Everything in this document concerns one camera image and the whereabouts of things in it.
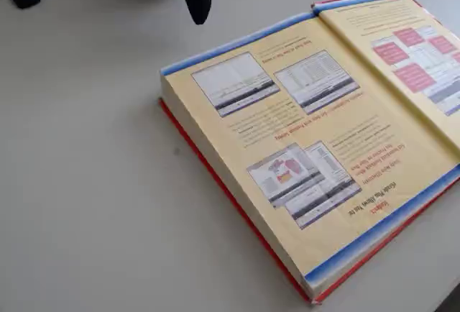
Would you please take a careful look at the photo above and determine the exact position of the red anatomy textbook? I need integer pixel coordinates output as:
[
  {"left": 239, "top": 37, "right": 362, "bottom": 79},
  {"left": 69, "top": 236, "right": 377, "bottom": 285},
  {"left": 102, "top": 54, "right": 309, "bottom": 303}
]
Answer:
[{"left": 158, "top": 0, "right": 460, "bottom": 306}]

